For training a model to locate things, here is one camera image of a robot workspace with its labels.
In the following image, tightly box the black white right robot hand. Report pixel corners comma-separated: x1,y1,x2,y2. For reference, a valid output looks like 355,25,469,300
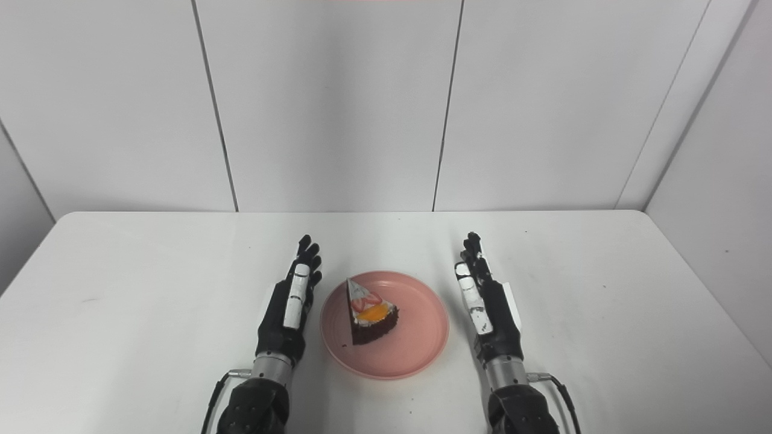
454,231,525,366

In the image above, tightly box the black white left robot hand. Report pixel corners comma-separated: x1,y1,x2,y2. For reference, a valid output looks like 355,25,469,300
255,234,323,366

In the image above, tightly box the pink round plate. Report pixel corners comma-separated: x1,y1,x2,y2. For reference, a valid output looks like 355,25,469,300
319,270,450,380

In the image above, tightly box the chocolate cake slice with fruit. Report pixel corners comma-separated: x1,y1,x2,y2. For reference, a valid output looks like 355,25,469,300
346,277,400,346

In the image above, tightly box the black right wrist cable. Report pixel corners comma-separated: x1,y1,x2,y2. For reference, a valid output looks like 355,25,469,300
527,373,583,434

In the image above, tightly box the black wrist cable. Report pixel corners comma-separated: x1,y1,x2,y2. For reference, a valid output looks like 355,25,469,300
201,369,252,434
527,373,583,434

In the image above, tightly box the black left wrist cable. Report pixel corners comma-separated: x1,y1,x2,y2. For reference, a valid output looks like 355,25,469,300
201,369,252,434

